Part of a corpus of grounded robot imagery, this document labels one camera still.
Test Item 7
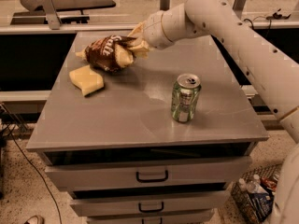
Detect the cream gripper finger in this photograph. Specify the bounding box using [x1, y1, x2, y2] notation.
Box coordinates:
[115, 51, 134, 69]

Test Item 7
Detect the brown chip bag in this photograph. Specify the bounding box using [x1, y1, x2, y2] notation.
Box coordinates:
[76, 35, 134, 73]

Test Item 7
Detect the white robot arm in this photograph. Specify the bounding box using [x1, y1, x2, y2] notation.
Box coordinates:
[130, 0, 299, 224]

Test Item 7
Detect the yellow sponge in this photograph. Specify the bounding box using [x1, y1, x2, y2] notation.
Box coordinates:
[69, 65, 104, 96]

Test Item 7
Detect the red snack bag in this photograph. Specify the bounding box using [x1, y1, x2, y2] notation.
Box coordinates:
[261, 172, 279, 192]

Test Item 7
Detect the blue snack bag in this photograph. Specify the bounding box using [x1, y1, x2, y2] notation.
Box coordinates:
[249, 193, 274, 222]

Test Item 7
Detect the green soda can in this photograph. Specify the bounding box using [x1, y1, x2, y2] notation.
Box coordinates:
[171, 73, 201, 123]

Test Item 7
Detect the black office chair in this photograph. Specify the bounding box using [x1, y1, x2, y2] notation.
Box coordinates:
[10, 0, 116, 25]

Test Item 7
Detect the grey drawer cabinet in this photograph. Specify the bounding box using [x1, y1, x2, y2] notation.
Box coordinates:
[25, 28, 270, 224]

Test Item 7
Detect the top drawer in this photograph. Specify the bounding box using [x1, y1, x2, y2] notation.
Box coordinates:
[46, 156, 251, 191]

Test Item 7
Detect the drawer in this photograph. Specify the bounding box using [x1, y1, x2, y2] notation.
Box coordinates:
[70, 190, 229, 217]
[86, 209, 214, 224]
[46, 156, 251, 191]

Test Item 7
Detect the middle drawer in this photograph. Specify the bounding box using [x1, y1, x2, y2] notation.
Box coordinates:
[70, 190, 229, 217]

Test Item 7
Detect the bottom drawer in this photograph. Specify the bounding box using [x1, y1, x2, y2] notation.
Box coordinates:
[86, 209, 214, 224]

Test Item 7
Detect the clear plastic bottle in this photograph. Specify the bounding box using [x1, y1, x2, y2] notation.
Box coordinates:
[246, 175, 266, 193]
[238, 178, 247, 192]

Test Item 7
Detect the shoe tip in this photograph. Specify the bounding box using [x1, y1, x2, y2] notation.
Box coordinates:
[23, 215, 44, 224]

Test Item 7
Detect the left metal bracket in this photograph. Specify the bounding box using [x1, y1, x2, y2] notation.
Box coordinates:
[39, 0, 61, 30]

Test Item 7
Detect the black floor cable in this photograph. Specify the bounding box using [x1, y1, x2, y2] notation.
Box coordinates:
[0, 103, 64, 224]

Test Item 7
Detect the black cable behind table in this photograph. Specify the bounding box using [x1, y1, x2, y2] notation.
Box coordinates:
[242, 7, 284, 45]

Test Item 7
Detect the wire basket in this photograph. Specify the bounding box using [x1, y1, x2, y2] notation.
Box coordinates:
[231, 164, 281, 224]

